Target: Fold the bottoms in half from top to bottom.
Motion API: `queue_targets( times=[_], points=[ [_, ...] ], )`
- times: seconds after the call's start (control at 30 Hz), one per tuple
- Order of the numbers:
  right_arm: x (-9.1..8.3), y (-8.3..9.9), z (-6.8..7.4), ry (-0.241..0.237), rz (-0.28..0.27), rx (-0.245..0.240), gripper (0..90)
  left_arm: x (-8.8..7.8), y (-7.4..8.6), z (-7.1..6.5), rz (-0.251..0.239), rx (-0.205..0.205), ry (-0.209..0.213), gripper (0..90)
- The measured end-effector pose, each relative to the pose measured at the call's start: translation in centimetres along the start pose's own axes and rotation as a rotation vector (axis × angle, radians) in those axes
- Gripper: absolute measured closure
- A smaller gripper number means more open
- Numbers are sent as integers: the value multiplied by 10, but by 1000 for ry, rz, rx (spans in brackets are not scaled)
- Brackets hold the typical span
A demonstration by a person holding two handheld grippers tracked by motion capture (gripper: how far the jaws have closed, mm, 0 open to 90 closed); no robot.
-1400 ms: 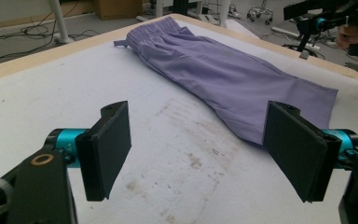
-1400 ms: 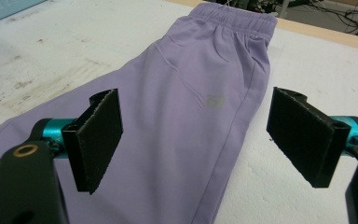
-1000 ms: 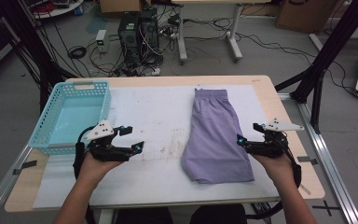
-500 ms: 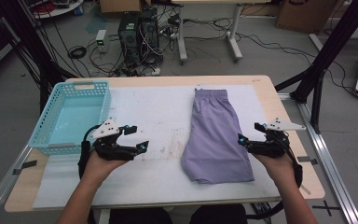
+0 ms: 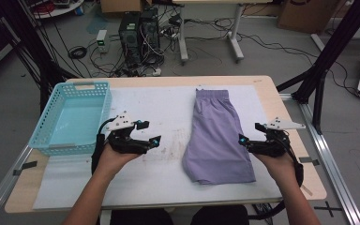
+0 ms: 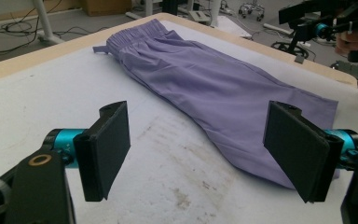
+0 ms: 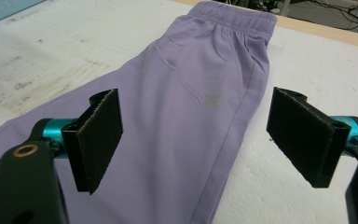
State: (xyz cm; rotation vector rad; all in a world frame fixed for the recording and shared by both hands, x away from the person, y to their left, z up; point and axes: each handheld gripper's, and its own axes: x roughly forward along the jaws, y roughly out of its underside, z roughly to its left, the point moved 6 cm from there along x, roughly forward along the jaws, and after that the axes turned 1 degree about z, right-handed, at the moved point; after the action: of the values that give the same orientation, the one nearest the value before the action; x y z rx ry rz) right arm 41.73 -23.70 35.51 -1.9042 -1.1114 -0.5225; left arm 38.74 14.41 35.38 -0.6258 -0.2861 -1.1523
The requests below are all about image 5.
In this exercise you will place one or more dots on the person's left leg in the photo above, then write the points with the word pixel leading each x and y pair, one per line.
pixel 140 218

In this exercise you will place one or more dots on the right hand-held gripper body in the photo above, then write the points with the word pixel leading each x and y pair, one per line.
pixel 273 146

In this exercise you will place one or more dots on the white table frame legs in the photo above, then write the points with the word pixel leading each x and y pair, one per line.
pixel 236 31

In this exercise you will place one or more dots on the light blue plastic basket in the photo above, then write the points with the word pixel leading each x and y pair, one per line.
pixel 75 122

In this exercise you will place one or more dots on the white table mat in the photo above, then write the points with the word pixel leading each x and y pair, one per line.
pixel 156 109

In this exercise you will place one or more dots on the beige tape strip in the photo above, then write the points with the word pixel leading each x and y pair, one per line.
pixel 307 190

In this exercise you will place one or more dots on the white power strip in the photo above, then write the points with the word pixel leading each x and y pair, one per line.
pixel 157 72

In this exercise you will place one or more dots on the white box with green light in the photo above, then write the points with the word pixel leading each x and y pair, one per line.
pixel 101 39

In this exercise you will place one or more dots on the person's left hand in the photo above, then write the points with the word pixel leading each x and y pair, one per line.
pixel 112 162

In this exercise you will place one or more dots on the person's right leg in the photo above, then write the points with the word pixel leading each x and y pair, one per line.
pixel 220 215

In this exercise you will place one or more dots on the grey tape strip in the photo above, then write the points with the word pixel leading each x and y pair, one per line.
pixel 309 161
pixel 25 167

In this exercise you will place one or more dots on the round white table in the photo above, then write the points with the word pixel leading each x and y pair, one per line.
pixel 59 11

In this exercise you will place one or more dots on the black computer tower green sticker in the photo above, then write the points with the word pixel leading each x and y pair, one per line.
pixel 129 37

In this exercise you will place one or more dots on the aluminium rail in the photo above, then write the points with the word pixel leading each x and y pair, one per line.
pixel 0 193
pixel 334 175

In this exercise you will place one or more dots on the large cardboard box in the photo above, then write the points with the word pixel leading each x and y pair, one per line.
pixel 306 15

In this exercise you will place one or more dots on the white table leg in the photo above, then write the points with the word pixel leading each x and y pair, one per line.
pixel 105 218

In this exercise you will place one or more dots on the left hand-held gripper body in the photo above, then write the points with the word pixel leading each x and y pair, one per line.
pixel 128 146

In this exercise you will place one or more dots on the person's right hand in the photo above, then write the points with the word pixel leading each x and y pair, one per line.
pixel 282 170

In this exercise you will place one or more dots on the purple shorts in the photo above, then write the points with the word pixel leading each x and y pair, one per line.
pixel 215 137

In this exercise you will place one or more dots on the person's leg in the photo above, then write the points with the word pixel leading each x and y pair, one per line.
pixel 220 215
pixel 140 218

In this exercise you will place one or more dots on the black metal frame stand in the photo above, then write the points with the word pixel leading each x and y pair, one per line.
pixel 34 47
pixel 334 43

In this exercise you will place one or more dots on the low cardboard box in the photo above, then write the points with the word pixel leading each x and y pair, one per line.
pixel 122 5

